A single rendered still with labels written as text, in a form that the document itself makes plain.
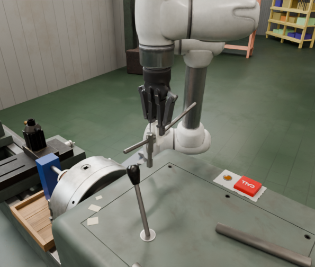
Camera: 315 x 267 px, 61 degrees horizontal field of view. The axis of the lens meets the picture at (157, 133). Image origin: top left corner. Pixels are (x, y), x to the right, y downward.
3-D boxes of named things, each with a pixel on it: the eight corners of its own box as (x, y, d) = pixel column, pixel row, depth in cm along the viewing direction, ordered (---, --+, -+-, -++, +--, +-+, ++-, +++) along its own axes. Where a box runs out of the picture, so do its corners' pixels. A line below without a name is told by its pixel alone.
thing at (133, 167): (145, 181, 64) (144, 166, 61) (135, 188, 61) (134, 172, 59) (133, 175, 66) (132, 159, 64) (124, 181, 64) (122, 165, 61)
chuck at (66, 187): (138, 208, 113) (128, 149, 95) (75, 263, 94) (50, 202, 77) (124, 198, 118) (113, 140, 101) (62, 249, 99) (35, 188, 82)
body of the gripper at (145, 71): (178, 65, 70) (177, 98, 74) (154, 60, 75) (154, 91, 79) (160, 71, 65) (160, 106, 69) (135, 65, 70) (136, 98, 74)
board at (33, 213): (116, 202, 126) (115, 196, 124) (45, 252, 103) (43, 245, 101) (79, 176, 144) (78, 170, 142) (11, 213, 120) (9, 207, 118)
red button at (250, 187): (261, 188, 78) (262, 183, 77) (252, 199, 74) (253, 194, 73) (242, 180, 81) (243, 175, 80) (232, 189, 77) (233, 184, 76)
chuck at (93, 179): (144, 212, 111) (135, 152, 93) (81, 269, 92) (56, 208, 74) (138, 208, 113) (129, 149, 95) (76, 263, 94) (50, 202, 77)
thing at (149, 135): (150, 169, 80) (150, 135, 75) (144, 166, 82) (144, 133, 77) (154, 166, 82) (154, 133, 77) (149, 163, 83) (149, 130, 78)
